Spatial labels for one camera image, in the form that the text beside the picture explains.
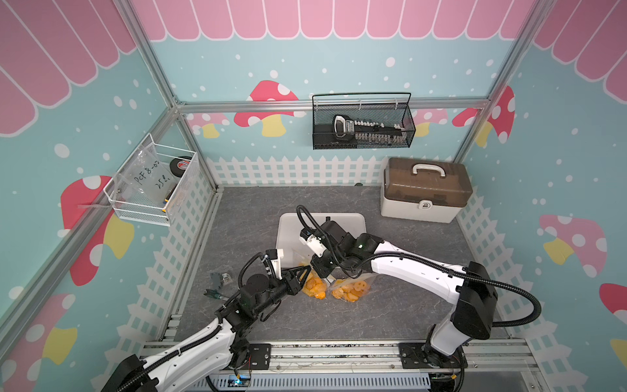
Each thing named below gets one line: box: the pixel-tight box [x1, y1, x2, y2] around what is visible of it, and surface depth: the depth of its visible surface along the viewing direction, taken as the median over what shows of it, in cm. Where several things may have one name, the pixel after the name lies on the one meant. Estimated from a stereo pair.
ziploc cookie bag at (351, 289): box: [329, 273, 377, 303], surface depth 87 cm
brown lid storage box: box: [380, 156, 473, 223], surface depth 100 cm
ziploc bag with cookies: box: [302, 267, 330, 300], surface depth 87 cm
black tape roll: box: [169, 155, 192, 179], surface depth 82 cm
